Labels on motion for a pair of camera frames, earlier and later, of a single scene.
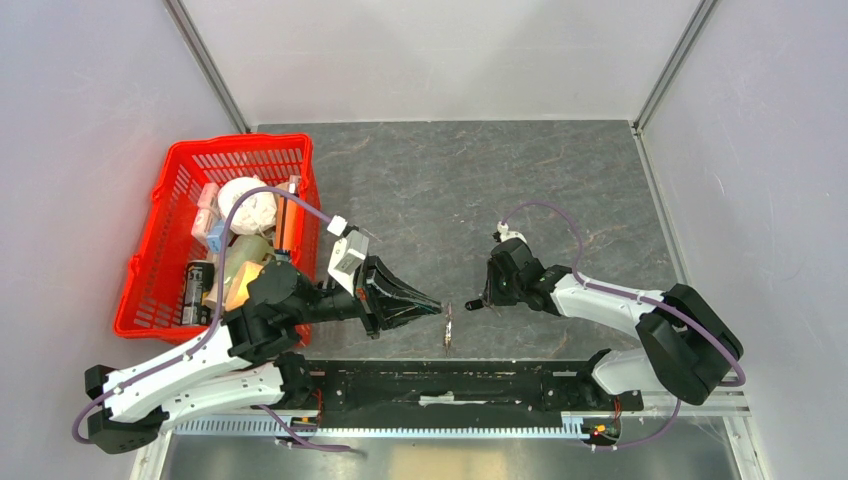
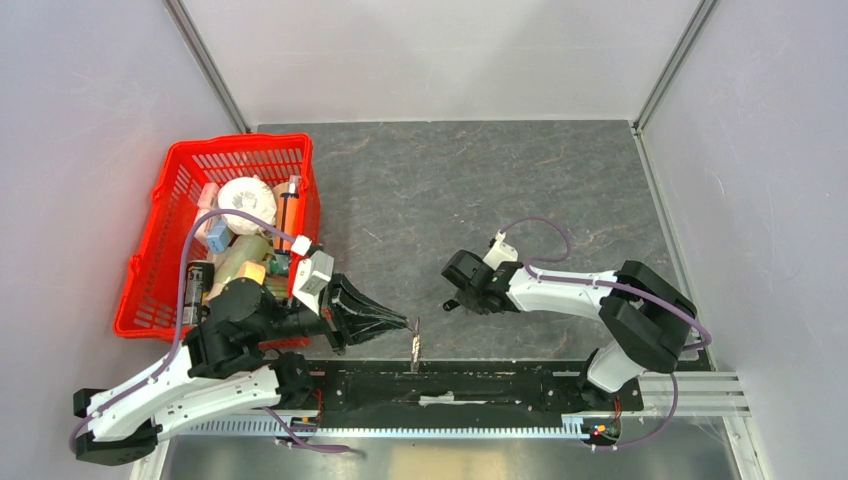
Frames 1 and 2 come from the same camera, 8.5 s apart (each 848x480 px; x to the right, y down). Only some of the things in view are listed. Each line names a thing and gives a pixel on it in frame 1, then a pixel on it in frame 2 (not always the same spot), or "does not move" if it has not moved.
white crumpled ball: (257, 214) does not move
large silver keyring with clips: (448, 335) -> (416, 348)
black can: (200, 278) does not move
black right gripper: (492, 295) -> (465, 298)
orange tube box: (287, 216) does not move
